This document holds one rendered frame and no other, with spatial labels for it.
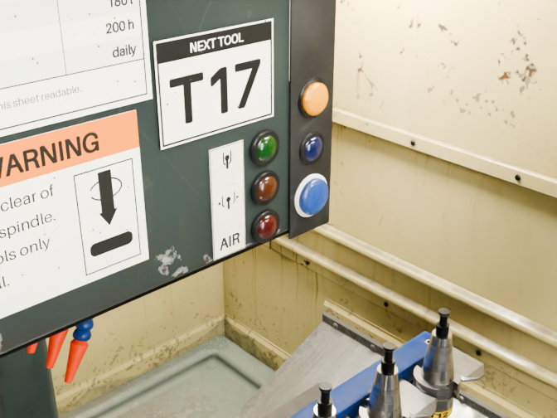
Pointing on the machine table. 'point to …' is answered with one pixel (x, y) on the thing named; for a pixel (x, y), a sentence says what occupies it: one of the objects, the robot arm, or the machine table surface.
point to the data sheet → (70, 60)
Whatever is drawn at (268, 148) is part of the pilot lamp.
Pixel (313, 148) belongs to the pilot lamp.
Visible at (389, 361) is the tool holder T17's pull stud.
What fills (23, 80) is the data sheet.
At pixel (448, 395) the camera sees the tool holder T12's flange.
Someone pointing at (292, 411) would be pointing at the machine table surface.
